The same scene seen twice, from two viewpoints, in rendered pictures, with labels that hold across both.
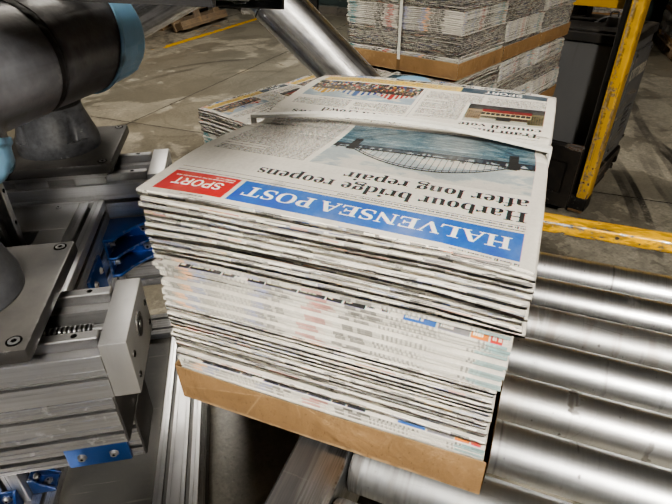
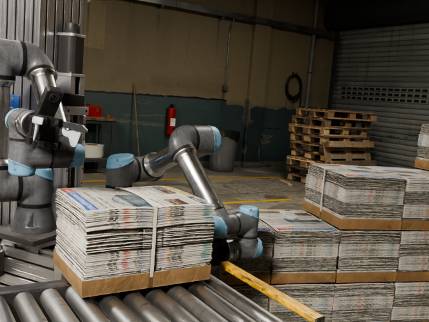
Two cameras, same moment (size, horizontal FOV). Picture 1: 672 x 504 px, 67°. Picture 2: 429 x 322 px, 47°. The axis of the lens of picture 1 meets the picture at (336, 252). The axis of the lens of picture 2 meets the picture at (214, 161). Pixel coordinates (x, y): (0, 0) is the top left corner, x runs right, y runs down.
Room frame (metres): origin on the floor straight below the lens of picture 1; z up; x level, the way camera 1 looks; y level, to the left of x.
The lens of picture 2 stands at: (-0.54, -1.05, 1.32)
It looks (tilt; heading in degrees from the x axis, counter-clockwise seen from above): 7 degrees down; 36
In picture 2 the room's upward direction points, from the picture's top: 5 degrees clockwise
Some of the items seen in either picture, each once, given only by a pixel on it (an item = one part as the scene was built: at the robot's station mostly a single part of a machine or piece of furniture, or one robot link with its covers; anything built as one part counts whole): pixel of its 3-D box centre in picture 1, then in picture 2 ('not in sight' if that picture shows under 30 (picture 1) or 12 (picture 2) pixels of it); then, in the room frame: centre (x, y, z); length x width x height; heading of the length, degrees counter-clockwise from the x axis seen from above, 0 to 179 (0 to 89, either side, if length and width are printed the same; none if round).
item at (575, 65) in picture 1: (553, 100); not in sight; (2.69, -1.15, 0.40); 0.69 x 0.55 x 0.80; 50
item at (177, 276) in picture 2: not in sight; (164, 259); (0.56, -0.09, 0.83); 0.29 x 0.16 x 0.04; 68
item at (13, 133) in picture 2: not in sight; (23, 122); (0.28, 0.24, 1.21); 0.11 x 0.08 x 0.09; 75
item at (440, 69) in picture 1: (424, 53); (348, 213); (1.61, -0.27, 0.86); 0.38 x 0.29 x 0.04; 51
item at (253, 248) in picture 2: not in sight; (246, 247); (0.95, -0.14, 0.80); 0.11 x 0.08 x 0.09; 159
